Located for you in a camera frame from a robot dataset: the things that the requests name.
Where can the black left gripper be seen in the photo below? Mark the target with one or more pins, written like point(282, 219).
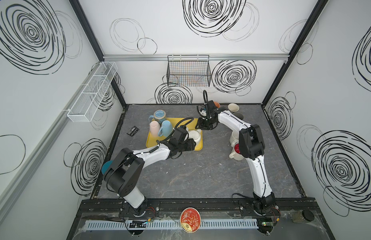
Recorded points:
point(188, 144)

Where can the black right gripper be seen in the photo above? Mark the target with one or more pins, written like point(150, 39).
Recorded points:
point(204, 120)

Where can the orange mug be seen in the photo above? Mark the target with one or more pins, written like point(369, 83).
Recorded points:
point(217, 104)

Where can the white ribbed mug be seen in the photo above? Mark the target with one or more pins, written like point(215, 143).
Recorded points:
point(195, 135)

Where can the light blue mug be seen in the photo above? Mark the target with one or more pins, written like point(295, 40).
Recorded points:
point(165, 129)

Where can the small grey mug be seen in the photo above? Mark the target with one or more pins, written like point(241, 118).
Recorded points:
point(233, 107)

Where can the large grey-beige mug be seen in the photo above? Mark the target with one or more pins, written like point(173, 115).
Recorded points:
point(238, 115)

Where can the speckled white mug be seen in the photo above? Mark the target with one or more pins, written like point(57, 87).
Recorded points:
point(234, 138)

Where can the cream mug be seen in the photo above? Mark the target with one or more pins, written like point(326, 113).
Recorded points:
point(235, 153)

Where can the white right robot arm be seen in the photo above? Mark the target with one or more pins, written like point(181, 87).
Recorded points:
point(250, 145)

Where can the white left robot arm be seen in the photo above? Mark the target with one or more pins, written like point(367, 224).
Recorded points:
point(122, 174)

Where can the pink mug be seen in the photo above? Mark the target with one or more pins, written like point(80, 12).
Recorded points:
point(154, 128)

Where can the blue butterfly mug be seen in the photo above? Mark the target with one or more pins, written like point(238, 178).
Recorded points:
point(158, 116)

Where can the yellow plastic tray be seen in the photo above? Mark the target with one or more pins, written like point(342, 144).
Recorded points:
point(151, 140)

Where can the black snack bar wrapper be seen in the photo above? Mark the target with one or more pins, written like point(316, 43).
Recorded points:
point(133, 131)

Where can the teal capped white cylinder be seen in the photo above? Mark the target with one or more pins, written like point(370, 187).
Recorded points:
point(105, 167)

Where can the black knob emergency button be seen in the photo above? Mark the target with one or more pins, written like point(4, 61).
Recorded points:
point(303, 216)

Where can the black wire basket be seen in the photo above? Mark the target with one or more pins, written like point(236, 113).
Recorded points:
point(188, 73)

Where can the aluminium wall rail back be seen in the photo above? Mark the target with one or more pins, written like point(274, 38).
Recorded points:
point(196, 57)

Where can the aluminium wall rail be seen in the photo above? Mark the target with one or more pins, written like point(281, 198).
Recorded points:
point(196, 57)
point(30, 165)

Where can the grey slotted cable duct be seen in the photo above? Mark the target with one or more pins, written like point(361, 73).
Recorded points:
point(209, 224)

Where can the white wire shelf basket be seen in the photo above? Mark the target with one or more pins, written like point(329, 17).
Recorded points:
point(95, 88)

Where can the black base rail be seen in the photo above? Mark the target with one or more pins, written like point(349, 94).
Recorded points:
point(155, 207)

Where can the black corner frame post right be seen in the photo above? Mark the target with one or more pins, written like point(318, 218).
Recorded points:
point(312, 19)

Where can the black corner frame post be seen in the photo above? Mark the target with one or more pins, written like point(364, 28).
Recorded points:
point(79, 12)
point(312, 19)

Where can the black corner frame post left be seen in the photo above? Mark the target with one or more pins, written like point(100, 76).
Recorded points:
point(79, 12)

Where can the aluminium wall rail left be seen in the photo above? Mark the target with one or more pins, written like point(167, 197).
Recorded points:
point(30, 165)

